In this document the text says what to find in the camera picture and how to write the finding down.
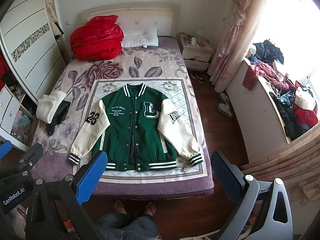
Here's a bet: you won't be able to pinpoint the green cream varsity jacket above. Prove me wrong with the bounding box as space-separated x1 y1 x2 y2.
68 83 203 172

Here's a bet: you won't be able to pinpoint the clothes pile on windowsill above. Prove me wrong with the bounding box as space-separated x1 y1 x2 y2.
242 40 319 141

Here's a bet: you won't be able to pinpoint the white drawer unit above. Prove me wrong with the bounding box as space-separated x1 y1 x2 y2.
1 85 36 152

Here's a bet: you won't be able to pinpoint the black folded garment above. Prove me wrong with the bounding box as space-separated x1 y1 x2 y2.
46 100 71 137

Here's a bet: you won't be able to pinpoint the white sliding-door wardrobe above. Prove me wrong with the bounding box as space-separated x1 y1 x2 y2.
1 0 66 102

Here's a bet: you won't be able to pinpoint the person's bare feet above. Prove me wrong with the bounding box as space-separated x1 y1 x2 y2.
114 199 156 218

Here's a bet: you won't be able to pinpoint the white slipper near bed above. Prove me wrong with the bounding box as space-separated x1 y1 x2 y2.
216 103 233 118

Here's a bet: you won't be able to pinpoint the red quilted duvet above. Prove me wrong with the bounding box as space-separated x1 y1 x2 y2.
69 15 124 61

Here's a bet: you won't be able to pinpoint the dark shoes by nightstand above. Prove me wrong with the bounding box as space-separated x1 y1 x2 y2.
191 73 205 84

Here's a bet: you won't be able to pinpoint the white pillow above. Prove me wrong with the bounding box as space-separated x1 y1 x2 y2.
121 27 159 48

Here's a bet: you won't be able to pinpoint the white bedside table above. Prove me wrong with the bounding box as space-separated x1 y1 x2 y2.
177 33 213 72

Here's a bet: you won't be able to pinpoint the cream bed headboard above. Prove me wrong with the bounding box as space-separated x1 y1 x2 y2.
82 2 180 37

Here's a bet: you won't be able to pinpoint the pink floral curtain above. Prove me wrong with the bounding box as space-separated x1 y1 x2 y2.
207 0 267 93

